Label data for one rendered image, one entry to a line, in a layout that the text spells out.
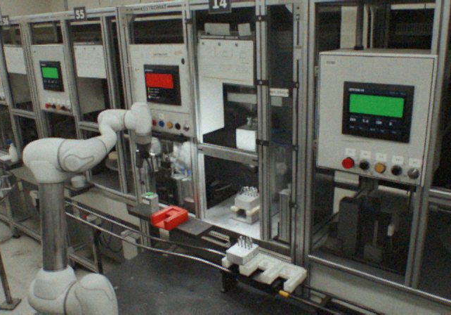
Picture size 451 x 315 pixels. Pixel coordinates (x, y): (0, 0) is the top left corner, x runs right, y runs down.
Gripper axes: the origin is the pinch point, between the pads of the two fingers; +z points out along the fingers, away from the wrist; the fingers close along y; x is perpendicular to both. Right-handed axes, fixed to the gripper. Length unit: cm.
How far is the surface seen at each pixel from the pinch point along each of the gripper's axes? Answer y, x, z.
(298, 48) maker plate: -85, -11, -69
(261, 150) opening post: -67, -11, -24
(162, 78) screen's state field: -11, -7, -53
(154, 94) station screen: -3.2, -7.2, -44.7
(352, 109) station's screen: -110, -7, -48
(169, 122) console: -11.5, -8.8, -30.3
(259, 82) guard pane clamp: -67, -10, -54
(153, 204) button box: -4.1, 1.4, 14.7
